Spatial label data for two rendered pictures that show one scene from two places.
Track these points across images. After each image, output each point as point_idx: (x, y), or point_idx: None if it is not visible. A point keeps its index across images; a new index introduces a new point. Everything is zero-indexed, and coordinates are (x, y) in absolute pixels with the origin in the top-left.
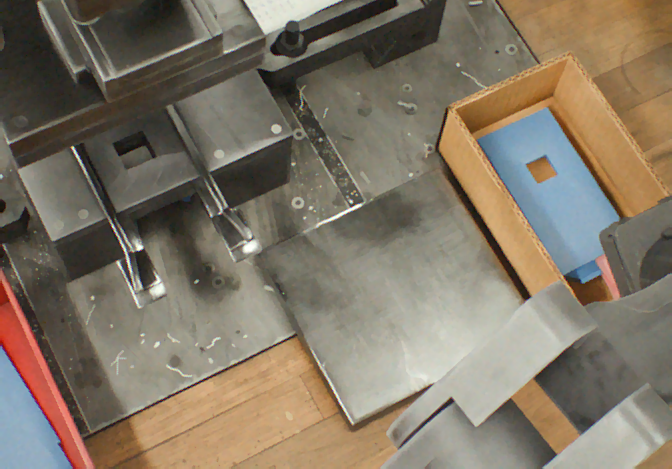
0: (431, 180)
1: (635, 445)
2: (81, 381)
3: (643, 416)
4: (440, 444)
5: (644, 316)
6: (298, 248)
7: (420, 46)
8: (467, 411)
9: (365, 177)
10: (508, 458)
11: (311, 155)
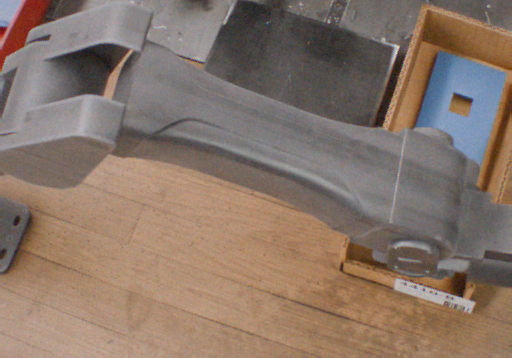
0: (384, 48)
1: (73, 124)
2: None
3: (92, 112)
4: (27, 58)
5: (189, 83)
6: (258, 14)
7: None
8: (47, 47)
9: (352, 15)
10: (42, 93)
11: None
